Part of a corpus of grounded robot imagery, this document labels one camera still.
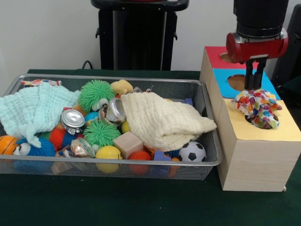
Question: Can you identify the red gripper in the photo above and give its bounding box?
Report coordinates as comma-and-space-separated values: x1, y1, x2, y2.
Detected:
226, 28, 289, 90

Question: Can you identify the multicoloured patterned cloth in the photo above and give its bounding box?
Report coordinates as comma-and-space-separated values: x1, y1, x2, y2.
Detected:
231, 89, 283, 129
20, 79, 62, 88

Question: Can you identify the cream muslin cloth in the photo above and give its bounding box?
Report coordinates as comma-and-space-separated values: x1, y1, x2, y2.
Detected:
120, 92, 217, 152

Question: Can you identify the wooden box with three holes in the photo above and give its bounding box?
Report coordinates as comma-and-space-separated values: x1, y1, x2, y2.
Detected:
199, 46, 301, 192

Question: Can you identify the shallow mesh bin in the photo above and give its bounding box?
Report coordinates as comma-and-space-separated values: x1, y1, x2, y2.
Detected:
0, 73, 223, 181

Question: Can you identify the dark green table cloth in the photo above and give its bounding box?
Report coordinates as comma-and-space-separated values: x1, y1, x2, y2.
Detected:
0, 68, 301, 226
279, 75, 301, 95

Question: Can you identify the black stand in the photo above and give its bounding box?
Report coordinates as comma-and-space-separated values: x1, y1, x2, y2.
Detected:
272, 3, 301, 83

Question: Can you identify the black and white soccer ball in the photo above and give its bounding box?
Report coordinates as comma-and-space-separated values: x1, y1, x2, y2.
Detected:
177, 140, 207, 162

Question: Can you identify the red ball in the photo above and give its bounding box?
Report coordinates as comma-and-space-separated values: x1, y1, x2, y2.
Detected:
128, 150, 153, 175

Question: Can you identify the wooden cube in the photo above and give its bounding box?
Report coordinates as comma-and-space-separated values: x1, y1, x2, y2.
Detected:
113, 131, 144, 160

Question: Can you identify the green spiky rubber ball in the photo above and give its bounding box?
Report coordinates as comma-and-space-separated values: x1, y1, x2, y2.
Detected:
83, 120, 122, 148
78, 79, 116, 113

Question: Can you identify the yellow ball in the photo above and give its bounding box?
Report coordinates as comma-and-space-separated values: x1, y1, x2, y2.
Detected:
95, 145, 123, 174

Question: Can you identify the mint muslin cloth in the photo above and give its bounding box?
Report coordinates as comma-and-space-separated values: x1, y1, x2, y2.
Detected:
0, 82, 80, 148

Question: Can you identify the orange basketball toy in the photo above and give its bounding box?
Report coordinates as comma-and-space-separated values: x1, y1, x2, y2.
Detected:
0, 135, 19, 155

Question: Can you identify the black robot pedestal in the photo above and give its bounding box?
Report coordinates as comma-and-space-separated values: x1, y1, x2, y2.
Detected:
90, 0, 190, 71

